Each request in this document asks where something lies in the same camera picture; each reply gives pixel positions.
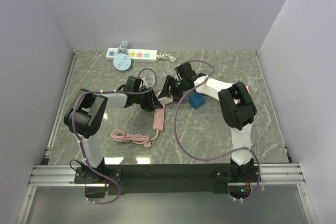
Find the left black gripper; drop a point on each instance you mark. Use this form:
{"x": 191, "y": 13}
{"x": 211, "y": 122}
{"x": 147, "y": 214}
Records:
{"x": 151, "y": 102}

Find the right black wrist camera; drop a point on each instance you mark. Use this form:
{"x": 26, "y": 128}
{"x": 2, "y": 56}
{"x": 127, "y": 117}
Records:
{"x": 186, "y": 72}

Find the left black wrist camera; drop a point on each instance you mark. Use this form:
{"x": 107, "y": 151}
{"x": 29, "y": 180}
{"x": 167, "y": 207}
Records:
{"x": 133, "y": 85}

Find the white cube adapter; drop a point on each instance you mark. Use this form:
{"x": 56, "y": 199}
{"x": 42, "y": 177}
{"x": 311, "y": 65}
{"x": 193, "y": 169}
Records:
{"x": 165, "y": 100}

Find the light blue round adapter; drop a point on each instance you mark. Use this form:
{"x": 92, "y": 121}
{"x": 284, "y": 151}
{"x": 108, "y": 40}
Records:
{"x": 122, "y": 62}

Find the white power strip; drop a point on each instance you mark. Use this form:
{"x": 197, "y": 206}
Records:
{"x": 136, "y": 55}

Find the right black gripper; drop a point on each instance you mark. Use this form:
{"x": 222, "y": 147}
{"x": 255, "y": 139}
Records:
{"x": 170, "y": 81}

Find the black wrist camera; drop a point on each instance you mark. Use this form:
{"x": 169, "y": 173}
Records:
{"x": 186, "y": 72}
{"x": 133, "y": 85}

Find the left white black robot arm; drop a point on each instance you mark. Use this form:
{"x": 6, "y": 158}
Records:
{"x": 84, "y": 116}

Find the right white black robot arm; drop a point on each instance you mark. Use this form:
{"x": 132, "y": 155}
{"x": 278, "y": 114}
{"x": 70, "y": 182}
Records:
{"x": 238, "y": 110}

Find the blue cube plug adapter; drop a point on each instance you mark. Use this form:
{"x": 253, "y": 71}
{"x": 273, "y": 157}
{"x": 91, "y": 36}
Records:
{"x": 196, "y": 100}

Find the pink power strip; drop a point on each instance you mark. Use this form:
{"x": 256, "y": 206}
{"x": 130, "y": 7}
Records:
{"x": 158, "y": 122}

